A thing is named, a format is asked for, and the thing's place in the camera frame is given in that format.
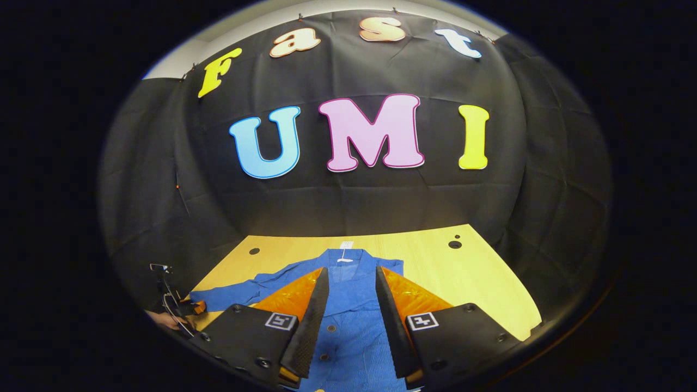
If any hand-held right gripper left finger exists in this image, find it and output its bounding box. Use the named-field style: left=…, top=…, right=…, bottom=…
left=188, top=266, right=331, bottom=390

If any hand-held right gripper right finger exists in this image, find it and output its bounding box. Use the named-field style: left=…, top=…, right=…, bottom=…
left=375, top=265, right=524, bottom=390

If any blue jacket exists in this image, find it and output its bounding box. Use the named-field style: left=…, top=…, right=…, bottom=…
left=189, top=248, right=414, bottom=392

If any black backdrop cloth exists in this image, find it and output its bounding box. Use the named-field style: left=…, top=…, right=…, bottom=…
left=98, top=10, right=613, bottom=327

